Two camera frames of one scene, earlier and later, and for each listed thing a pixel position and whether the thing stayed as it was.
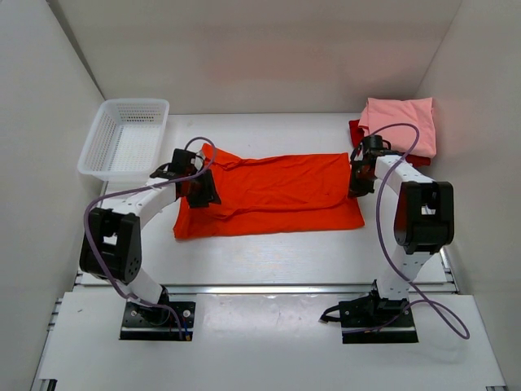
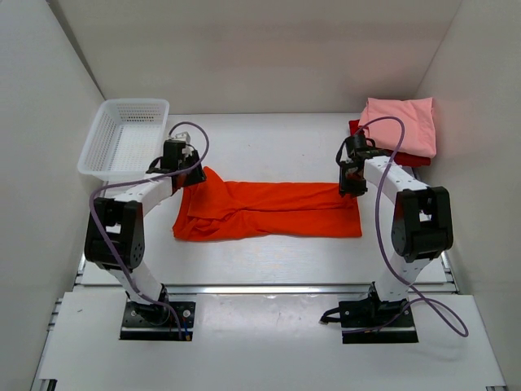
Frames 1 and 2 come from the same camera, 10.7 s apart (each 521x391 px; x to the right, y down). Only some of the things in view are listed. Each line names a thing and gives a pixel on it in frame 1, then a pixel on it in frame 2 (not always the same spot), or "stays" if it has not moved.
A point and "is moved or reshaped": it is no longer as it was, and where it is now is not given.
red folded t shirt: [359, 133] stays
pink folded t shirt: [381, 112] stays
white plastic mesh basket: [127, 140] stays
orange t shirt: [271, 194] is moved or reshaped
